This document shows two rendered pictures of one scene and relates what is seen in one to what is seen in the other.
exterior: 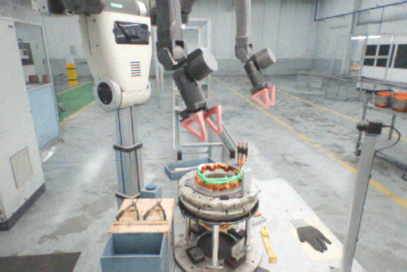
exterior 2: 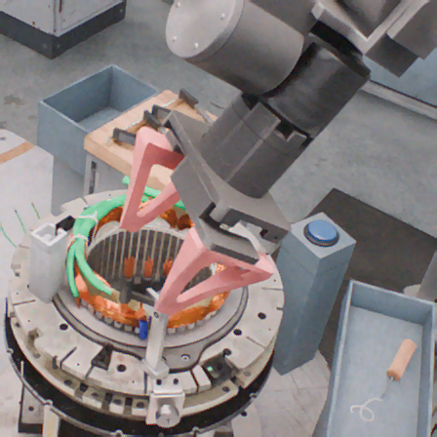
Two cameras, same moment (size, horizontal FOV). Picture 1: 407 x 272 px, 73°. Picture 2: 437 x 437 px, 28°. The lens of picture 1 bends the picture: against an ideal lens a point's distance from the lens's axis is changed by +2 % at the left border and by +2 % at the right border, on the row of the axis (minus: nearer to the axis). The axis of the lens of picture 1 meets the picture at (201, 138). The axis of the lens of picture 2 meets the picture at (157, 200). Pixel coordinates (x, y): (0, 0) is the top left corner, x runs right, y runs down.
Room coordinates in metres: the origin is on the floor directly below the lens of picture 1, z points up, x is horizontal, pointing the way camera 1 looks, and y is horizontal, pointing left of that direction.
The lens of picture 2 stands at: (1.40, -0.65, 1.81)
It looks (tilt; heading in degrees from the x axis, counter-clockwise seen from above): 40 degrees down; 125
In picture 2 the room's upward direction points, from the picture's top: 9 degrees clockwise
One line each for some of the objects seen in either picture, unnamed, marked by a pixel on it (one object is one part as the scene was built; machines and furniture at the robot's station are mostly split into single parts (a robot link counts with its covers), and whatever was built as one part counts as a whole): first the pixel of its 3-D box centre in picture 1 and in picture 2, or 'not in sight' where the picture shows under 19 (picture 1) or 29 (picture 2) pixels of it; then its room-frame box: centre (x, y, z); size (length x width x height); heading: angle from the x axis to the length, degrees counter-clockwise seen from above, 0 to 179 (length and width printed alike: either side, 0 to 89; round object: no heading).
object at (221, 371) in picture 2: not in sight; (217, 370); (1.13, -0.11, 1.09); 0.03 x 0.02 x 0.02; 77
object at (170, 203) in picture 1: (145, 216); (177, 147); (0.82, 0.20, 1.05); 0.20 x 0.19 x 0.02; 1
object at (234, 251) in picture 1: (237, 250); (40, 395); (0.90, -0.14, 0.85); 0.06 x 0.04 x 0.05; 132
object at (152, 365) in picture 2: not in sight; (160, 334); (1.09, -0.17, 1.15); 0.03 x 0.02 x 0.12; 172
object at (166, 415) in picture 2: not in sight; (167, 417); (1.13, -0.19, 1.07); 0.03 x 0.01 x 0.03; 48
